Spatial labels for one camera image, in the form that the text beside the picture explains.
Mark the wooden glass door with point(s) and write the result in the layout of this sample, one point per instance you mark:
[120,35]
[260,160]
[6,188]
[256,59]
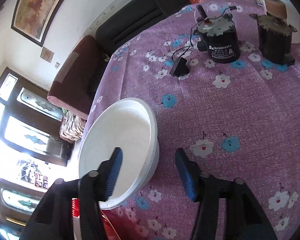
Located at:
[32,154]

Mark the black cylindrical motor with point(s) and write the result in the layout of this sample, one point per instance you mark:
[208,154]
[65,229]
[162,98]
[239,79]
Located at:
[218,36]

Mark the framed horse painting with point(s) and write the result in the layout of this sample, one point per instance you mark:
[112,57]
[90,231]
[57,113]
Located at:
[32,18]

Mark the brown thread spool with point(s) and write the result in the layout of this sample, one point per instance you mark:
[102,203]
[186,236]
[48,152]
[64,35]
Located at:
[276,8]

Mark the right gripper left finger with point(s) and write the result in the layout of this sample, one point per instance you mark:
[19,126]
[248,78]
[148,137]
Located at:
[52,218]

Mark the patterned cushion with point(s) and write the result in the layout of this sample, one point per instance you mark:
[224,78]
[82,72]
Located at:
[72,127]

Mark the purple floral tablecloth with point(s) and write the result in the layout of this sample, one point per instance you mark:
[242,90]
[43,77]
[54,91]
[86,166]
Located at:
[236,120]

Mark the white bowl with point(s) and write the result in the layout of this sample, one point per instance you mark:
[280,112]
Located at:
[129,124]

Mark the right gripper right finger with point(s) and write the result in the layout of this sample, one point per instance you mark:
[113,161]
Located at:
[244,216]

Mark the maroon armchair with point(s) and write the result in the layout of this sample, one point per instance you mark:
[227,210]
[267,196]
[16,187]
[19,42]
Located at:
[76,83]

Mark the small wall plaque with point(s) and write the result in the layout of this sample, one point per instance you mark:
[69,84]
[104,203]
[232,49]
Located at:
[46,55]

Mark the black power plug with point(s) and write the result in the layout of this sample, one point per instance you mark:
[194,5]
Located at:
[180,68]

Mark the black sofa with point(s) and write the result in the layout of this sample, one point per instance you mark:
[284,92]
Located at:
[132,19]

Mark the red wedding plate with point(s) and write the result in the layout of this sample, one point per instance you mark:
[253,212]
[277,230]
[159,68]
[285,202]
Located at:
[111,231]

